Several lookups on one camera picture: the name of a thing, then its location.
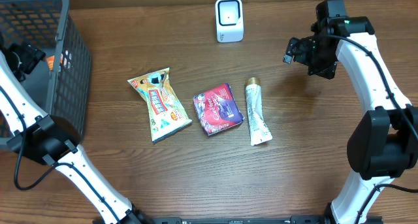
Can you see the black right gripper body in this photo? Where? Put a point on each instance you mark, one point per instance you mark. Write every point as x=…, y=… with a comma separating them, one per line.
x=319, y=55

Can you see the white tube with gold cap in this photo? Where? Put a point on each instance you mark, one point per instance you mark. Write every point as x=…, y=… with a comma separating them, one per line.
x=258, y=130

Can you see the red purple Carefree pad pack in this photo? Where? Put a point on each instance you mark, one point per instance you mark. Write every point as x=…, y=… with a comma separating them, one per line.
x=217, y=110

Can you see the yellow snack bag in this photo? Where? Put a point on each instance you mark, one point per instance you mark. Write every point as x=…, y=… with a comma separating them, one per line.
x=166, y=113

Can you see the small orange snack packet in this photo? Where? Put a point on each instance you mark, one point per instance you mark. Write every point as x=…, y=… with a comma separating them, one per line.
x=63, y=60

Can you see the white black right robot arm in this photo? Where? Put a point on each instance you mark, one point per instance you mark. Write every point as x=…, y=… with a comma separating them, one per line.
x=384, y=144

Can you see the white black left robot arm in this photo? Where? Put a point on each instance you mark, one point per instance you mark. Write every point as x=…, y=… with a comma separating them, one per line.
x=53, y=141

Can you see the grey plastic mesh basket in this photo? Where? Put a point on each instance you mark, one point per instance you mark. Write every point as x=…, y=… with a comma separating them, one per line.
x=48, y=26

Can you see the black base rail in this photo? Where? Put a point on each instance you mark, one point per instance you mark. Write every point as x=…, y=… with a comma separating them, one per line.
x=309, y=219

